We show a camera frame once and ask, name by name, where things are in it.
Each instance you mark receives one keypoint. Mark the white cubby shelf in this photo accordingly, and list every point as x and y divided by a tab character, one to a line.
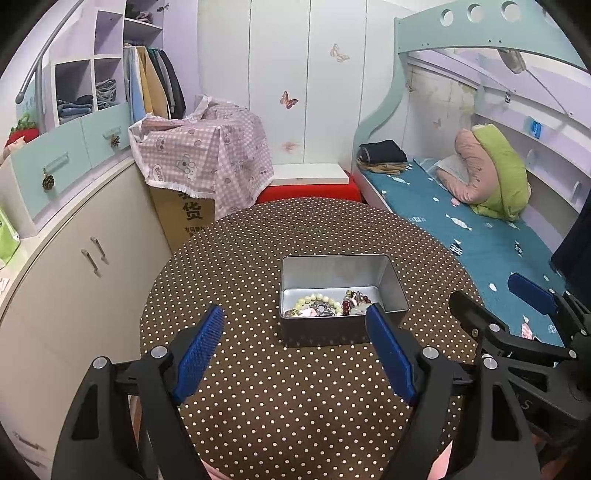
106	46

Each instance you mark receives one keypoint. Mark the folded light jeans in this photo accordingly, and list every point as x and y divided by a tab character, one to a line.
106	94

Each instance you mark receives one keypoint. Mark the large mint drawer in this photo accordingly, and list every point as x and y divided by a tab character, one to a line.
51	152

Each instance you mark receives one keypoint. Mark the red plush toy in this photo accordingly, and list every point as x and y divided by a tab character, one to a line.
25	131

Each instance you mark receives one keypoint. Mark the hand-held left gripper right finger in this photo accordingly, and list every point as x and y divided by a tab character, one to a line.
390	355

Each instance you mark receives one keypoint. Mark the folded dark jeans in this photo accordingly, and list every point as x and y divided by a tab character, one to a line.
76	108

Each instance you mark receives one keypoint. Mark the dark folded clothes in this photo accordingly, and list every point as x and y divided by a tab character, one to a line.
381	151

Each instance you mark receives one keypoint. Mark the dark hanging coats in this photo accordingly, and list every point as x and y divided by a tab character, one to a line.
173	87

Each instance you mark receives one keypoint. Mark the silver metal tin box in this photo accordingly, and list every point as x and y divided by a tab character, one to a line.
323	330

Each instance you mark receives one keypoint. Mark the pink checked cloth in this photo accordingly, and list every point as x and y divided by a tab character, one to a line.
203	147

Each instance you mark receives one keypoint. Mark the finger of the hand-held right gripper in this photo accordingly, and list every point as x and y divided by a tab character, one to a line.
531	293
471	314

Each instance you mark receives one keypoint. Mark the dark hanging cloth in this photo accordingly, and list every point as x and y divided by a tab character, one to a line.
575	249

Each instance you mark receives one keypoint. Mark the tan folded clothes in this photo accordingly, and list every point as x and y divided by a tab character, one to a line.
383	168

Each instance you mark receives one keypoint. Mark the cardboard box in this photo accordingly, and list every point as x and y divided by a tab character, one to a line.
184	217

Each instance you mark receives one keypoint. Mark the beige cabinet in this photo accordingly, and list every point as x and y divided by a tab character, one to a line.
60	323

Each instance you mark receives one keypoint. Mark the pink pillow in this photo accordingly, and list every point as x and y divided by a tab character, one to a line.
466	152

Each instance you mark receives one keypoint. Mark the round polka dot table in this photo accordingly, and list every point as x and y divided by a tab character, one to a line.
277	415

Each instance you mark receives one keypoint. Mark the pink brown butterfly sticker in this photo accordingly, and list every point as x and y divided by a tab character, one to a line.
289	99

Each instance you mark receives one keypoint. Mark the white board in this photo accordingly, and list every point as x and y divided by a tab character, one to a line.
309	171

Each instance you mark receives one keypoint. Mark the light blue hanging garment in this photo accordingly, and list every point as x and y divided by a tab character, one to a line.
134	87

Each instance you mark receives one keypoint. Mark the small mint drawer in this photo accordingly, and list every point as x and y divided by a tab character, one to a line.
106	131

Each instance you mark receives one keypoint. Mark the pale green jade stone pendant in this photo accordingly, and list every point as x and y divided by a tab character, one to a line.
362	308

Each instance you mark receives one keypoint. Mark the grey metal rail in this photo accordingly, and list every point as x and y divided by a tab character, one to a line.
41	50

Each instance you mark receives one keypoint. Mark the grey object under bunk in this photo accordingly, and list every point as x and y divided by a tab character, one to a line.
512	60

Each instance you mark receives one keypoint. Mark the pine cone drawer knob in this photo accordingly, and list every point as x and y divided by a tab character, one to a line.
115	141
48	181

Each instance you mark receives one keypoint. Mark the yellow hanging coat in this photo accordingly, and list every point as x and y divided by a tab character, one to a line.
152	87

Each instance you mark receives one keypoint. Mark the teal printed bed sheet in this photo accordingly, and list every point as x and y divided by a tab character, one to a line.
461	240

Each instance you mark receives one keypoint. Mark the red stool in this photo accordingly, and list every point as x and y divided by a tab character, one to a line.
309	191

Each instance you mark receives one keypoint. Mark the beige butterfly sticker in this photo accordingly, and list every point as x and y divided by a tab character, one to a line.
339	53

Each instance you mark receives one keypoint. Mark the mint bunk bed frame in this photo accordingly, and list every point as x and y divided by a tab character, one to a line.
415	41

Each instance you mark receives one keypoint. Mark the green quilt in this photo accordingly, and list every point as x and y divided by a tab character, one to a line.
503	170

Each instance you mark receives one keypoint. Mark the white patterned pillow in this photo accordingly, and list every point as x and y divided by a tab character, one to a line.
450	168

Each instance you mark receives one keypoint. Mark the pink white cat charm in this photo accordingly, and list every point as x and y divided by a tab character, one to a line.
304	313

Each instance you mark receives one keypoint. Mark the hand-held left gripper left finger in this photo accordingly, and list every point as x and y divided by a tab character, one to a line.
203	350

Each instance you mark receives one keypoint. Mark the pale pink butterfly sticker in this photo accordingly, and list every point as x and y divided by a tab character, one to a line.
289	146

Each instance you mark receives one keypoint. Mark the green package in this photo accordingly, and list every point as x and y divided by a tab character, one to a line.
8	237

